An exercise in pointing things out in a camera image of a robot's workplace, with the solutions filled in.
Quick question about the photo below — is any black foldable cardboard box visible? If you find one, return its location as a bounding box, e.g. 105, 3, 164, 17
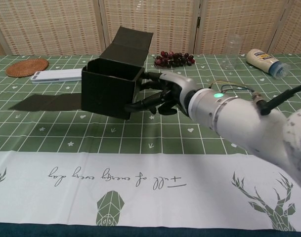
8, 26, 155, 121

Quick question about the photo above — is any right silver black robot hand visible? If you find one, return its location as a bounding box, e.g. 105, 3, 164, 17
124, 71, 197, 116

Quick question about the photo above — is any bamboo folding screen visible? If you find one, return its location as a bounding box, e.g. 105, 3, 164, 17
0, 0, 301, 56

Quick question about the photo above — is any round brown woven coaster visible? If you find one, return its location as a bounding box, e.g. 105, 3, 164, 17
5, 58, 49, 78

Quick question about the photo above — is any mayonnaise squeeze bottle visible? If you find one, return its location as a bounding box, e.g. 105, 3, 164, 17
246, 48, 292, 79

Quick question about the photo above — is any clear glass jar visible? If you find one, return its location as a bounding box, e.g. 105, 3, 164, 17
220, 34, 242, 72

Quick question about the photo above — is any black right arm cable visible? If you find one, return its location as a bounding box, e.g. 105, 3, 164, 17
251, 82, 301, 116

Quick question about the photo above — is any bunch of dark red grapes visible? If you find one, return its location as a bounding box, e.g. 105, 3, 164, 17
154, 51, 195, 69

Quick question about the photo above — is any white folded laptop stand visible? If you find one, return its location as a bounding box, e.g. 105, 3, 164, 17
31, 69, 83, 85

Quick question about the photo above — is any green checked tablecloth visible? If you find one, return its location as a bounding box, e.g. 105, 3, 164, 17
0, 52, 301, 227

